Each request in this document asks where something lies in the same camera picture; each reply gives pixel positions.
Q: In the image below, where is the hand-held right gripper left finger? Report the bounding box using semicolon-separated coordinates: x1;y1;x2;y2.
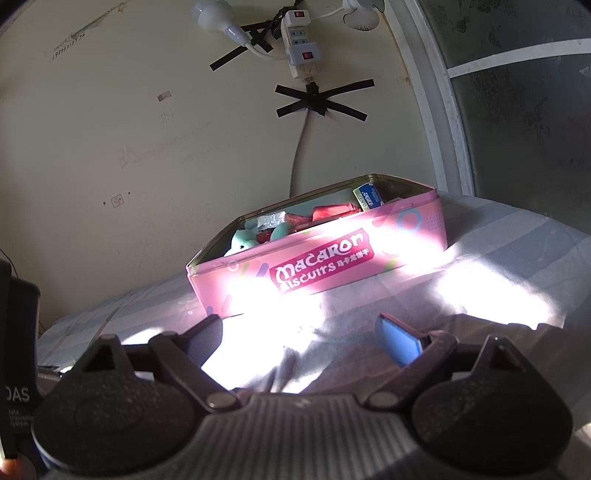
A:
69;314;242;412

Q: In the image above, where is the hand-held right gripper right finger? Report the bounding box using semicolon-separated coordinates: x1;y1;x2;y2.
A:
369;314;526;411

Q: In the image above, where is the pink biscuit tin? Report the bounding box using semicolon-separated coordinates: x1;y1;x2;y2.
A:
186;174;448;320

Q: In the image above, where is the teal and pink plush toy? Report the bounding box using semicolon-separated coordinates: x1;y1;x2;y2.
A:
225;219;293;257

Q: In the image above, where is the green packet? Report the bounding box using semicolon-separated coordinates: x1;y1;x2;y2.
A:
352;182;387;211

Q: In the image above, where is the black tape cross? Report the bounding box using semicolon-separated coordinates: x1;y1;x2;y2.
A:
274;78;376;123

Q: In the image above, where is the black tape strip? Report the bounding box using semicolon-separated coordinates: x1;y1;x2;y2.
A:
209;7;297;73

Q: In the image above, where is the white power strip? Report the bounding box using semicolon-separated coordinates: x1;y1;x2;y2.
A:
281;8;322;80

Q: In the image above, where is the grey wall cable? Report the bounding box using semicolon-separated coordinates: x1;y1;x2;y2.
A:
288;110;315;197

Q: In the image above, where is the white window frame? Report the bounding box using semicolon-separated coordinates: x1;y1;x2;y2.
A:
385;0;591;197

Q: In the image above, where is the white power cable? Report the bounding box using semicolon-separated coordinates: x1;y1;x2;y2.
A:
249;39;289;62

